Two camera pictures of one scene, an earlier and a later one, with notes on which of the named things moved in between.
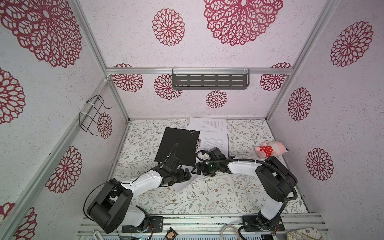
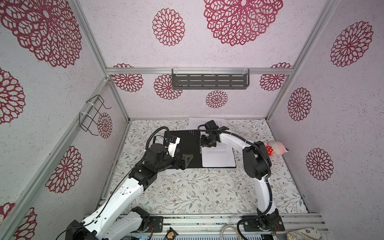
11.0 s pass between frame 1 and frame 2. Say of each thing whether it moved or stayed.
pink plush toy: stayed
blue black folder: moved
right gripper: moved
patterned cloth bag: stayed
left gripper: moved
